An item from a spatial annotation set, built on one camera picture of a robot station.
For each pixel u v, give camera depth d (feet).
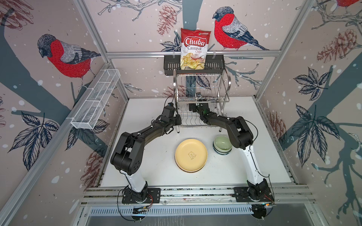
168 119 2.40
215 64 3.11
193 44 2.73
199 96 3.02
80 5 2.32
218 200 2.39
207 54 2.83
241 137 2.04
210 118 2.58
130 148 1.56
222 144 2.87
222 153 2.71
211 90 3.98
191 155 2.80
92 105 2.49
